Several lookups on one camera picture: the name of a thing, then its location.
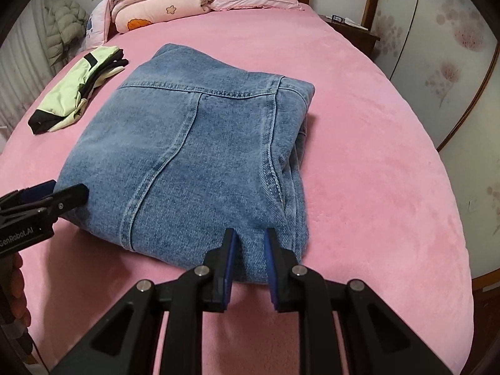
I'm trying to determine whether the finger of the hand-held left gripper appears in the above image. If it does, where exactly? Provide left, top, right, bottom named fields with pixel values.
left=0, top=180, right=58, bottom=208
left=23, top=183, right=89, bottom=220

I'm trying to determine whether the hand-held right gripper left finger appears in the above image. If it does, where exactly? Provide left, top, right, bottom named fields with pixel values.
left=51, top=228, right=237, bottom=375

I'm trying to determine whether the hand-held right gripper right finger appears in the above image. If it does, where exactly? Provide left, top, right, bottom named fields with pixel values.
left=265, top=228, right=454, bottom=375

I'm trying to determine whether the blue denim jacket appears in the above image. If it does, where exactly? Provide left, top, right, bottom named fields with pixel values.
left=58, top=43, right=316, bottom=284

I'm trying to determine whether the person's left hand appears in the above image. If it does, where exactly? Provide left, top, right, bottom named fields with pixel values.
left=7, top=254, right=32, bottom=322

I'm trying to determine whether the light green and black garment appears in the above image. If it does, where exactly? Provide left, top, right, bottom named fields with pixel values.
left=27, top=45, right=129, bottom=136

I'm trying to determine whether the pink bed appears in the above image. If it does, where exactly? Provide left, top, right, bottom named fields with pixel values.
left=0, top=3, right=500, bottom=375

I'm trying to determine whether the grey puffer coat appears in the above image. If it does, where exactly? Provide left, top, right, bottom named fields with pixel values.
left=42, top=0, right=89, bottom=68

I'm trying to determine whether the pink cartoon print quilt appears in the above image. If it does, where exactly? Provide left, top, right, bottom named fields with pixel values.
left=84, top=0, right=220, bottom=48

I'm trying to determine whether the wooden nightstand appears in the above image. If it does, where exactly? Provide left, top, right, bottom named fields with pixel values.
left=318, top=13, right=381, bottom=62

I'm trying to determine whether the floral panel wardrobe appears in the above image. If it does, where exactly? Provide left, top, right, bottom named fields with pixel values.
left=360, top=0, right=500, bottom=282

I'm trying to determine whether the black cable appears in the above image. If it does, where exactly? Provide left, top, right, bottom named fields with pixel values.
left=21, top=320, right=52, bottom=375

